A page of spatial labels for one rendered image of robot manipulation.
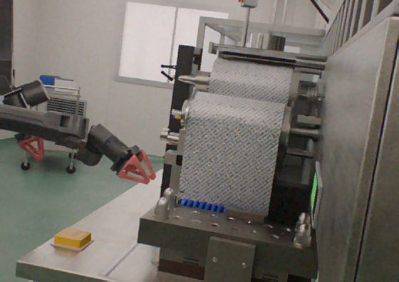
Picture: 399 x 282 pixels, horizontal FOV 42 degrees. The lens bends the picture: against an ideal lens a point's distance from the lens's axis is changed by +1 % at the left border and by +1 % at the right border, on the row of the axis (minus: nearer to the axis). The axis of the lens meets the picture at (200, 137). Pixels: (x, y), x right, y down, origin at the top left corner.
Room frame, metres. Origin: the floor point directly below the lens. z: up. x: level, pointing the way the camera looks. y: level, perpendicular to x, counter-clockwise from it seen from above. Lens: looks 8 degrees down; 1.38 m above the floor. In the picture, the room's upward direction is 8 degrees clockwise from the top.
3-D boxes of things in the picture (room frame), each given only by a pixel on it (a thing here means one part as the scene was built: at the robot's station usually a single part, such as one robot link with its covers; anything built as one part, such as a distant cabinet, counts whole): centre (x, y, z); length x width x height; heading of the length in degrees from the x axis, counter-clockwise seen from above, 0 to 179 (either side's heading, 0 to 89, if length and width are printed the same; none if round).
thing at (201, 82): (1.61, 0.00, 1.34); 0.06 x 0.06 x 0.06; 80
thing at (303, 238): (1.08, -0.25, 1.05); 0.04 x 0.04 x 0.04
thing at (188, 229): (1.15, -0.10, 1.00); 0.40 x 0.16 x 0.06; 80
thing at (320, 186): (0.92, -0.22, 1.19); 0.25 x 0.01 x 0.07; 170
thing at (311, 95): (1.55, -0.31, 1.34); 0.07 x 0.07 x 0.07; 80
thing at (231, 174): (1.28, -0.08, 1.11); 0.23 x 0.01 x 0.18; 80
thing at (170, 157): (1.40, 0.06, 1.05); 0.06 x 0.05 x 0.31; 80
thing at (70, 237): (1.24, 0.29, 0.91); 0.07 x 0.07 x 0.02; 80
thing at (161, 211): (1.14, 0.07, 1.05); 0.04 x 0.04 x 0.04
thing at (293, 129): (1.30, -0.26, 1.25); 0.07 x 0.04 x 0.04; 80
